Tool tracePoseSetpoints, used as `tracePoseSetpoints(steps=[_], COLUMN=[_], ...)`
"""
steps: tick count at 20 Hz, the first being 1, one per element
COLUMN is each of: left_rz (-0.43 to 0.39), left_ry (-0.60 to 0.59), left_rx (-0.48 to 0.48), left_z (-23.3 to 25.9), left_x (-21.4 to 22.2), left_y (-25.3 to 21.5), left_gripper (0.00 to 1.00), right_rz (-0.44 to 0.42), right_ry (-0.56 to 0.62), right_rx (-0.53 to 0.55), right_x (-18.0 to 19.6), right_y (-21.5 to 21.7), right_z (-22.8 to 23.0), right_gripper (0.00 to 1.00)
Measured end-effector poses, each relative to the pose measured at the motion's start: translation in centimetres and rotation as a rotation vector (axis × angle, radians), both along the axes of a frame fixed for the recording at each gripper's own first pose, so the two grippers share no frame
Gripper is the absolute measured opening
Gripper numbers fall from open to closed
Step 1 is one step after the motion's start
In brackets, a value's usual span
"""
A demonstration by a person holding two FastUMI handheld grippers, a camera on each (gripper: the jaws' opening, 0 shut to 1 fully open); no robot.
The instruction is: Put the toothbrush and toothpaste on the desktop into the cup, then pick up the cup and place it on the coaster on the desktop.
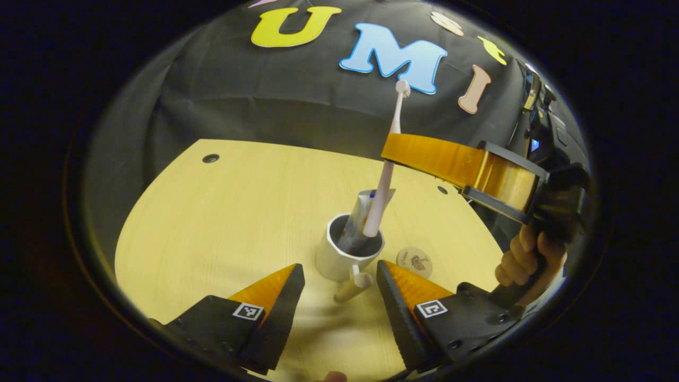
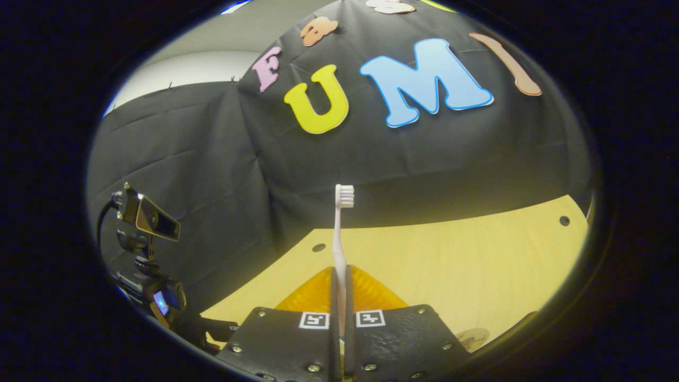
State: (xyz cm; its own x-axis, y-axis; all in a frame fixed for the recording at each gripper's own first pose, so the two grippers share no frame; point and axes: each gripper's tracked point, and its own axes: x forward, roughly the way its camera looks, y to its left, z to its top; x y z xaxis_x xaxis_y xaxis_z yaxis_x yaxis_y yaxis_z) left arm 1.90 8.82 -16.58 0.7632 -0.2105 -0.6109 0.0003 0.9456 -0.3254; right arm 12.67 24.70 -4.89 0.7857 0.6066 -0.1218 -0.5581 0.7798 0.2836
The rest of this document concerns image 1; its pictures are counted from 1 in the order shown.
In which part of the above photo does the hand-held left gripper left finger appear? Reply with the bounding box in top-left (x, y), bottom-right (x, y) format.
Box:
top-left (150, 263), bottom-right (306, 376)

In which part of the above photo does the pale pink toothbrush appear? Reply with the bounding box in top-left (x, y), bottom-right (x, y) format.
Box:
top-left (362, 80), bottom-right (411, 238)

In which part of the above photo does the wooden desktop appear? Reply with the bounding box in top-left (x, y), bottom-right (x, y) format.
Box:
top-left (114, 139), bottom-right (504, 382)

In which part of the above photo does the white toothpaste tube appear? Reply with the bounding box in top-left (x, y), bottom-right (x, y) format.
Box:
top-left (339, 188), bottom-right (396, 253)

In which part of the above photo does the round wooden coaster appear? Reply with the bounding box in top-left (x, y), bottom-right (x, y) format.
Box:
top-left (396, 247), bottom-right (433, 280)

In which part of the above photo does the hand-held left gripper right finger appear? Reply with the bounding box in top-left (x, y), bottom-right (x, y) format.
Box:
top-left (376, 259), bottom-right (523, 374)

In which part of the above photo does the white cup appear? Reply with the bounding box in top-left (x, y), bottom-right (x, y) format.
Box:
top-left (315, 213), bottom-right (386, 304)

